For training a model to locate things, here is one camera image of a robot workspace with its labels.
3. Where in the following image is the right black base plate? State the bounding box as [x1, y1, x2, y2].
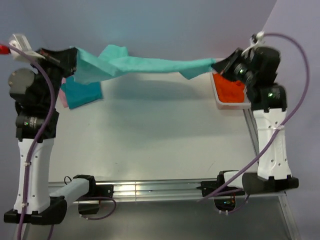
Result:
[197, 180, 220, 197]

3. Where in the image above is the mint green t-shirt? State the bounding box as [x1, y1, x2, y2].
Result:
[73, 44, 217, 85]

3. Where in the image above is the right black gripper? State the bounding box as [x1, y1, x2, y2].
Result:
[211, 48, 255, 85]

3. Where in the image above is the folded teal t-shirt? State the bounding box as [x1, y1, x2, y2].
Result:
[62, 76, 103, 110]

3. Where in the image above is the aluminium rail frame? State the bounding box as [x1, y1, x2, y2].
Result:
[14, 109, 301, 240]

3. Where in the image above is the white plastic basket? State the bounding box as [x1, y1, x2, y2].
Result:
[210, 70, 251, 110]

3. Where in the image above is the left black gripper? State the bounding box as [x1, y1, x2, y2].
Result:
[34, 46, 80, 105]

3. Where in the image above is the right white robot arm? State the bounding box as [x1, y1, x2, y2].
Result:
[212, 46, 299, 195]

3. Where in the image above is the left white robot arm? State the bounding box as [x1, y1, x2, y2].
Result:
[4, 47, 98, 226]

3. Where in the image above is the orange t-shirt in basket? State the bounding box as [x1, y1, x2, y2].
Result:
[212, 73, 245, 103]

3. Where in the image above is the folded pink t-shirt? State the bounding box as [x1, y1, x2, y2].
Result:
[58, 78, 69, 108]

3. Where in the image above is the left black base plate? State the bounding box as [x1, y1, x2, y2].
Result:
[93, 184, 114, 199]

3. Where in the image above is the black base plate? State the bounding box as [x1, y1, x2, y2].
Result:
[93, 184, 114, 199]
[197, 180, 220, 197]

